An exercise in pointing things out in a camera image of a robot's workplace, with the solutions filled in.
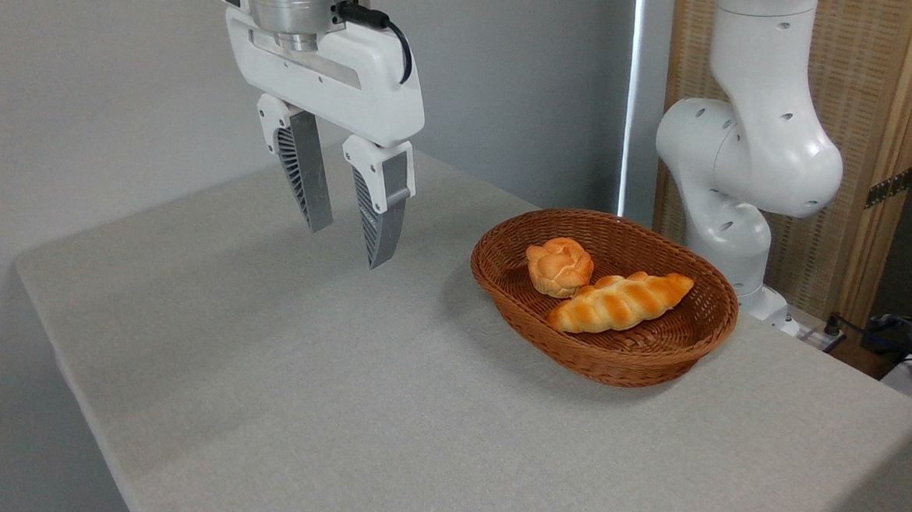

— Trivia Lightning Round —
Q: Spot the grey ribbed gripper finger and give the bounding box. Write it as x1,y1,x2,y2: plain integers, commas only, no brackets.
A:
250,94,341,235
336,135,419,272

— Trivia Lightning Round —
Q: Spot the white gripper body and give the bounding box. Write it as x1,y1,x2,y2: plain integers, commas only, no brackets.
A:
217,5,432,150

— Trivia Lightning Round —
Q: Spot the long braided bread loaf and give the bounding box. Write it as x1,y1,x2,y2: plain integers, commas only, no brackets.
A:
547,266,695,340

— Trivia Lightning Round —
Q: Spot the round knotted bread roll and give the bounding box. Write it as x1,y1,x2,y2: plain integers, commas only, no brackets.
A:
522,235,596,300

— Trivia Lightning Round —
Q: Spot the brown oval wicker basket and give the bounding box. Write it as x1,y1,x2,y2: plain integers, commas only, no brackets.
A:
464,203,744,394

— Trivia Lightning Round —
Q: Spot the grey tablecloth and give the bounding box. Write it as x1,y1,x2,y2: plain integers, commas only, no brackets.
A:
2,128,912,512

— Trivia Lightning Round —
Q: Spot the white power strip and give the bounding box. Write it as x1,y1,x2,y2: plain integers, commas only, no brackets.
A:
777,316,845,355

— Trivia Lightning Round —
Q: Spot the wooden rattan folding screen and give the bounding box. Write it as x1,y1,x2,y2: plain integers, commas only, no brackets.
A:
648,0,912,335

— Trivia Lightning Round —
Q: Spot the metal screen hinge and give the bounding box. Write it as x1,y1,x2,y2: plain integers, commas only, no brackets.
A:
864,164,912,212

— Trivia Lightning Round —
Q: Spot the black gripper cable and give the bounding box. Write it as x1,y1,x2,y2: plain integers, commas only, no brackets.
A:
331,0,417,85

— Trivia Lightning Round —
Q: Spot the black and blue cable bundle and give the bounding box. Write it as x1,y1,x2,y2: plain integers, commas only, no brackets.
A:
825,309,912,355

